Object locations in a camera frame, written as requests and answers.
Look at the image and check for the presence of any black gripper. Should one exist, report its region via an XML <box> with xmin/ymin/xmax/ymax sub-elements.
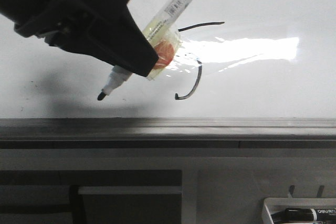
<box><xmin>1</xmin><ymin>0</ymin><xmax>158</xmax><ymax>77</ymax></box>

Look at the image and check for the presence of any white whiteboard with aluminium frame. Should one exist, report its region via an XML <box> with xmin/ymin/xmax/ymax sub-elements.
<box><xmin>1</xmin><ymin>0</ymin><xmax>335</xmax><ymax>148</ymax></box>

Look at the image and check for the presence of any white whiteboard marker with tape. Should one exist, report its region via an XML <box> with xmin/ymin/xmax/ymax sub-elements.
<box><xmin>97</xmin><ymin>0</ymin><xmax>202</xmax><ymax>101</ymax></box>

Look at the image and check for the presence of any black marker in tray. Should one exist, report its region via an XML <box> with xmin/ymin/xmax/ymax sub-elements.
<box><xmin>271</xmin><ymin>208</ymin><xmax>335</xmax><ymax>223</ymax></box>

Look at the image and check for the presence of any white marker tray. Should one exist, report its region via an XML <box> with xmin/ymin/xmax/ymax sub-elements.
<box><xmin>261</xmin><ymin>197</ymin><xmax>335</xmax><ymax>223</ymax></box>

